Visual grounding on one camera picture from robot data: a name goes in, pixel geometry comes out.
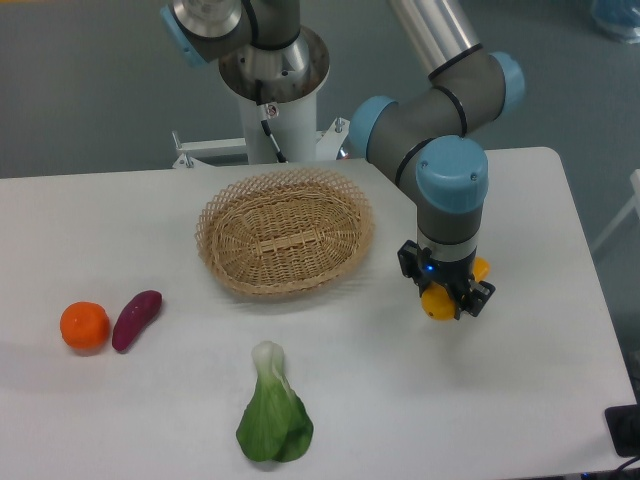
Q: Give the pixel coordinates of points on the white frame right edge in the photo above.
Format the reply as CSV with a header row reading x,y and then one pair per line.
x,y
631,206

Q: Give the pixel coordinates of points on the green bok choy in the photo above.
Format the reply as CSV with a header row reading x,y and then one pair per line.
x,y
275,425

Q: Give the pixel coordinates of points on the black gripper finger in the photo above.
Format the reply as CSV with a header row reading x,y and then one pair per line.
x,y
471,297
408,257

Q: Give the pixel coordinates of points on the blue object top right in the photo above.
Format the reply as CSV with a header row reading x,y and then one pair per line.
x,y
617,18

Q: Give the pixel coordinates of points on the orange tangerine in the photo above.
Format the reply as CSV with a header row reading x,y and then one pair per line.
x,y
84,325

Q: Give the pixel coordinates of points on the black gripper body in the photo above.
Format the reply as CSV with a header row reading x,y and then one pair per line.
x,y
455,277

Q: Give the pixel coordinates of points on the purple sweet potato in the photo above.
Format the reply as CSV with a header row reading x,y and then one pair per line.
x,y
137,314

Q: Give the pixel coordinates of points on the black device at table edge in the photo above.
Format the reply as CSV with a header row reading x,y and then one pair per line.
x,y
623,426

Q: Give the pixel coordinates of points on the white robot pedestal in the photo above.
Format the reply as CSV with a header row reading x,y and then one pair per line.
x,y
276,92

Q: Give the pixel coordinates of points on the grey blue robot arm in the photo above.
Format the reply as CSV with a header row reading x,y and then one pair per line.
x,y
422,146

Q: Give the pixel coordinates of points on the yellow mango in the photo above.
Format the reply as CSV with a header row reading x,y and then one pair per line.
x,y
438,305

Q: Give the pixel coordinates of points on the woven wicker basket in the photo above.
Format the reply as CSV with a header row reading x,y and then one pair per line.
x,y
285,232

